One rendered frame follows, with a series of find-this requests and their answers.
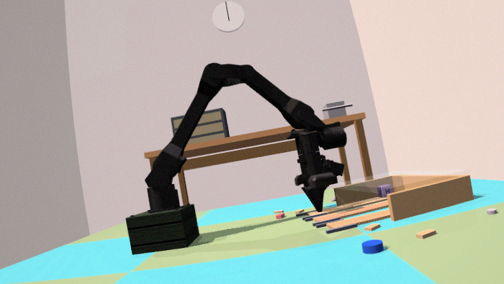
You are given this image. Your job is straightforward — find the orange checkered flat strip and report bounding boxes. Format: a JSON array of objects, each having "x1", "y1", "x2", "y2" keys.
[{"x1": 326, "y1": 209, "x2": 391, "y2": 229}]

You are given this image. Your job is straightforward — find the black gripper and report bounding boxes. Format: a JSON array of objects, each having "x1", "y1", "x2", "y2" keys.
[{"x1": 295, "y1": 152, "x2": 338, "y2": 212}]

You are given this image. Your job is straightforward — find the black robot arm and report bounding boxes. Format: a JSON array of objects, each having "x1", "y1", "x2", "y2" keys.
[{"x1": 145, "y1": 63, "x2": 347, "y2": 213}]

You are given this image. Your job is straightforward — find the blue short cylinder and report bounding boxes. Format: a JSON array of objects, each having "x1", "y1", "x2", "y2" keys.
[{"x1": 362, "y1": 240, "x2": 384, "y2": 254}]

